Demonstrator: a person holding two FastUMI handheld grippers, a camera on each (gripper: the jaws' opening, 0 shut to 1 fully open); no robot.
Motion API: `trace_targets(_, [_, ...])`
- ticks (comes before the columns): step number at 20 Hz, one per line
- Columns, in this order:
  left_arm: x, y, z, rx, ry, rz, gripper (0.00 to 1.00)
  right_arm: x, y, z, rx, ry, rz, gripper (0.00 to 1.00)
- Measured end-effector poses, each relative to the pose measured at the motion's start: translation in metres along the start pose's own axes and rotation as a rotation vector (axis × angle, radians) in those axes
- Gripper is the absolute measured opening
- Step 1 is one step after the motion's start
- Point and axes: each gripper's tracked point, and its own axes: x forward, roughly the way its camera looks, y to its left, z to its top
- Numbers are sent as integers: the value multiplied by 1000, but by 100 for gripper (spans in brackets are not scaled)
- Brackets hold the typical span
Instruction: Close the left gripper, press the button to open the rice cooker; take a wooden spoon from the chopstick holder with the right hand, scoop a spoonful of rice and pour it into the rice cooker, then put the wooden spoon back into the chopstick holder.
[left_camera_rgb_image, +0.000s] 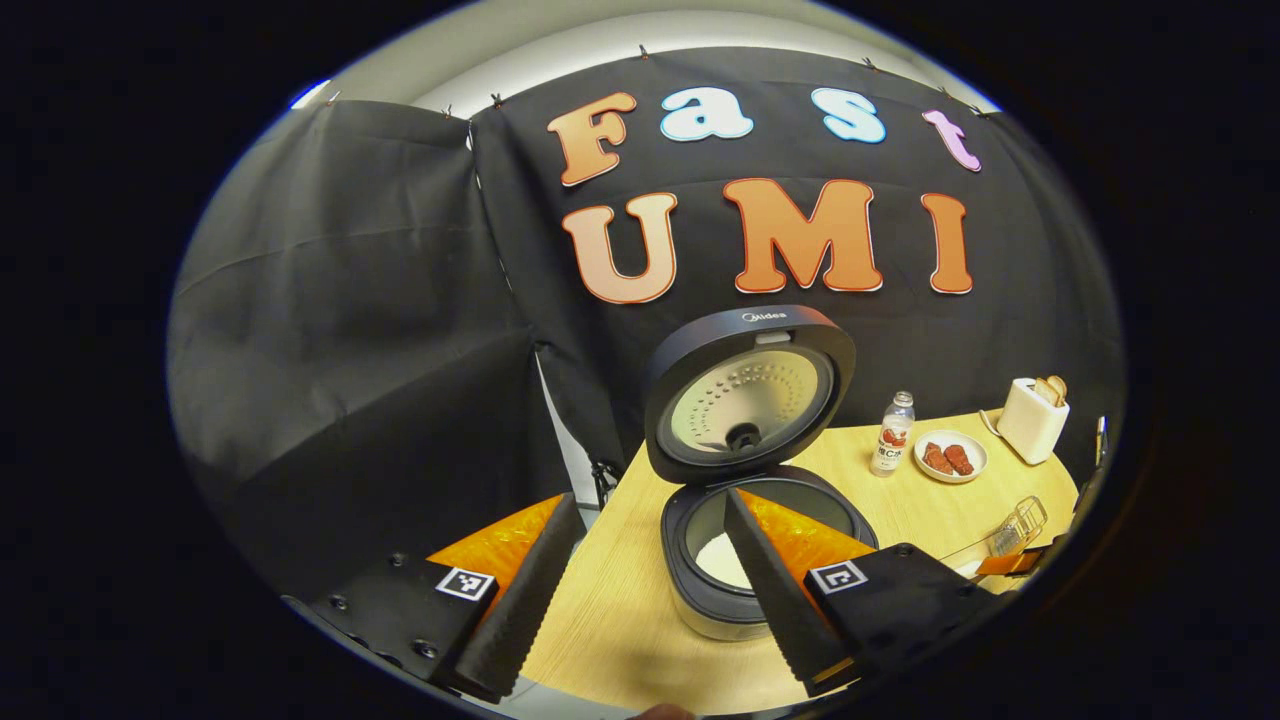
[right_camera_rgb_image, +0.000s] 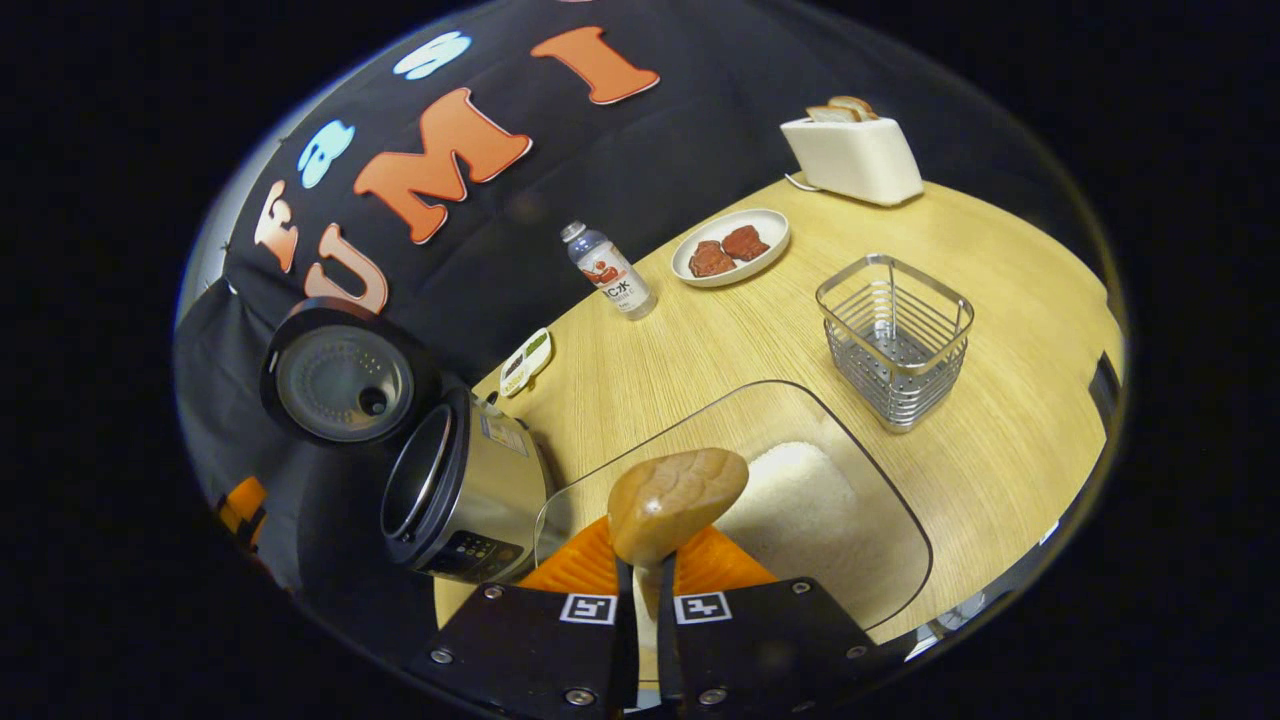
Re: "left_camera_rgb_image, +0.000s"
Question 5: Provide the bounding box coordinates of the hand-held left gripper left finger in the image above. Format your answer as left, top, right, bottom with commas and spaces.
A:
310, 492, 584, 704

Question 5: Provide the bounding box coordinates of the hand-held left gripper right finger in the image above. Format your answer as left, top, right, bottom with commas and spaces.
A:
722, 488, 1011, 698

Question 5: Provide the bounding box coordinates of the clear chopstick holder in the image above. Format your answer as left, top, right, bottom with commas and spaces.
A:
990, 495, 1049, 559

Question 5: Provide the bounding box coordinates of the white rice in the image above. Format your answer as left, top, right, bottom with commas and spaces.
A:
695, 533, 753, 591

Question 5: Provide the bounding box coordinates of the dark grey rice cooker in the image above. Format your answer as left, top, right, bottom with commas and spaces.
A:
645, 305, 881, 641

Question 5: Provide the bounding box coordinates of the white round plate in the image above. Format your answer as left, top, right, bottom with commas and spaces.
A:
913, 430, 989, 485

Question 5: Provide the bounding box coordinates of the white toaster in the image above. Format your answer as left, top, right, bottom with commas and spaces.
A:
997, 376, 1071, 466

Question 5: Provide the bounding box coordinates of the clear red label bottle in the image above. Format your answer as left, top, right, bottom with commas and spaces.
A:
870, 391, 916, 478

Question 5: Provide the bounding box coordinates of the black backdrop cloth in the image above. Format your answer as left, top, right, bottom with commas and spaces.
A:
168, 45, 1126, 591

